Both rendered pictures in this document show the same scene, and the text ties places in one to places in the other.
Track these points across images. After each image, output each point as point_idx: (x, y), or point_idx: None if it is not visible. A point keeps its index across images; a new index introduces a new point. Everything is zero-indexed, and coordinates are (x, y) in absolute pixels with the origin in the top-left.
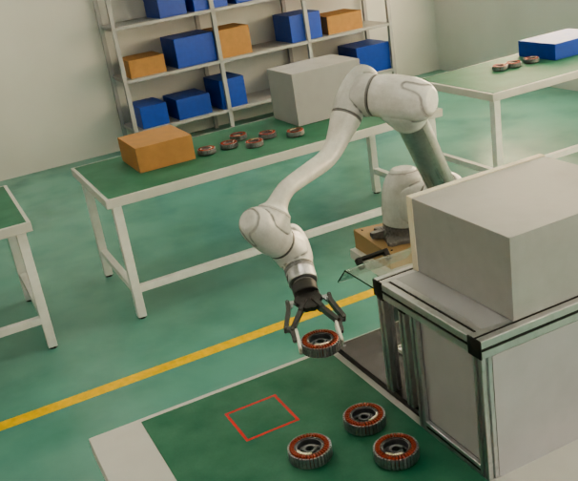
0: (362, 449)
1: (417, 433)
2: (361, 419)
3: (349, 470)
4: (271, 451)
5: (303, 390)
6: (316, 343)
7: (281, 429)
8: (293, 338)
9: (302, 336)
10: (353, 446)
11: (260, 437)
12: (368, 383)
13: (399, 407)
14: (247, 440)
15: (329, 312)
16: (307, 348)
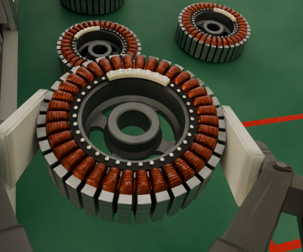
0: (129, 23)
1: (35, 18)
2: (107, 44)
3: (161, 4)
4: (271, 72)
5: (189, 232)
6: (156, 114)
7: (253, 113)
8: (263, 146)
9: (209, 171)
10: (140, 34)
11: (293, 110)
12: (13, 187)
13: (15, 78)
14: None
15: None
16: (201, 82)
